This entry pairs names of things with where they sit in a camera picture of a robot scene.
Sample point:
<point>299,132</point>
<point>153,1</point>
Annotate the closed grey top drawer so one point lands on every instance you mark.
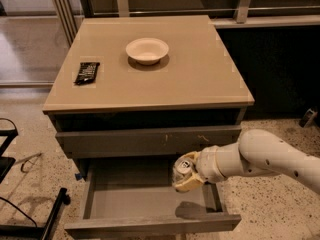
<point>144,142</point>

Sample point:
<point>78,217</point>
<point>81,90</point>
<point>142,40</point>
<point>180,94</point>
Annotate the black chair base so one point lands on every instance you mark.
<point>27,208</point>

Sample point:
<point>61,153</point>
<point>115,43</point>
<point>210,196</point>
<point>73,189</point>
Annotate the metal wall shelf frame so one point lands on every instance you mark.
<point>225,13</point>

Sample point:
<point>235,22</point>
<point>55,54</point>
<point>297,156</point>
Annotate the open grey middle drawer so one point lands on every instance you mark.
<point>133,197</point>

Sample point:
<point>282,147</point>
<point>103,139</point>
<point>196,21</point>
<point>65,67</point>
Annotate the white paper bowl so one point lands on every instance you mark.
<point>147,51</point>

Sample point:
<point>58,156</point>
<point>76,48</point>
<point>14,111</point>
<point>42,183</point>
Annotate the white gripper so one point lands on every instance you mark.
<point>207,167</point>

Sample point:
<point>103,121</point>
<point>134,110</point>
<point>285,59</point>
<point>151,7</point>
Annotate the green white 7up can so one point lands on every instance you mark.
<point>182,170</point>

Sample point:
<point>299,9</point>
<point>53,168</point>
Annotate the grey object on floor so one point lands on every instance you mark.
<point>308,117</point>

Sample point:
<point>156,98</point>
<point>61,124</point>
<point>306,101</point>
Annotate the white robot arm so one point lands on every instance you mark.
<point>256,153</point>

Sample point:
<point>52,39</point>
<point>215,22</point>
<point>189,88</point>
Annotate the tan top drawer cabinet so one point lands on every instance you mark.
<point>196,84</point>

